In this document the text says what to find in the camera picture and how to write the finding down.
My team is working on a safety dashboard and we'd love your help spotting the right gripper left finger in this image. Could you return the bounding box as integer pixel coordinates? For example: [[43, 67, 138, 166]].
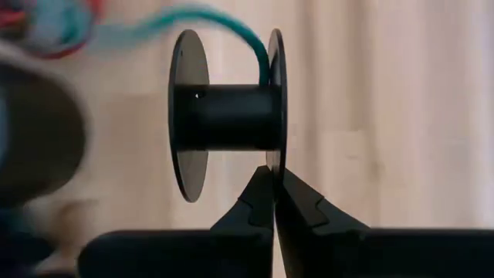
[[76, 165, 276, 278]]

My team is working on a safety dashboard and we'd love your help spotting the teal cord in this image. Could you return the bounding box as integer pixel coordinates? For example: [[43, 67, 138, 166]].
[[88, 5, 271, 88]]

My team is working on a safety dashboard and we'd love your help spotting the black plastic spool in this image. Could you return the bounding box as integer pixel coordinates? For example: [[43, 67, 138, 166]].
[[167, 29, 289, 204]]

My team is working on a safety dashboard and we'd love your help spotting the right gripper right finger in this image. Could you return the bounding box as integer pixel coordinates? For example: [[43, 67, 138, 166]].
[[275, 168, 494, 278]]

